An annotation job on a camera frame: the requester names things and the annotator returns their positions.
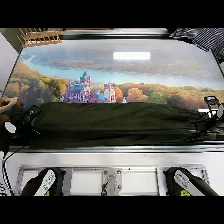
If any silver frame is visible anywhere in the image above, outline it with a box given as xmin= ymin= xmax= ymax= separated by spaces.
xmin=13 ymin=27 xmax=224 ymax=197

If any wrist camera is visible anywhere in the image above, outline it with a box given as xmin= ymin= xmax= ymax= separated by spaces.
xmin=203 ymin=95 xmax=220 ymax=113
xmin=21 ymin=104 xmax=43 ymax=126

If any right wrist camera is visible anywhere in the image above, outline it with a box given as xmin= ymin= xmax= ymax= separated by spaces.
xmin=203 ymin=95 xmax=220 ymax=113

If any dark green long-sleeved top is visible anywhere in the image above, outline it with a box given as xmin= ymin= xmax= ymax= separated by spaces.
xmin=28 ymin=101 xmax=215 ymax=148

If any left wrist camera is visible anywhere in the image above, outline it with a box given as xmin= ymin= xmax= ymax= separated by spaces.
xmin=21 ymin=104 xmax=43 ymax=126

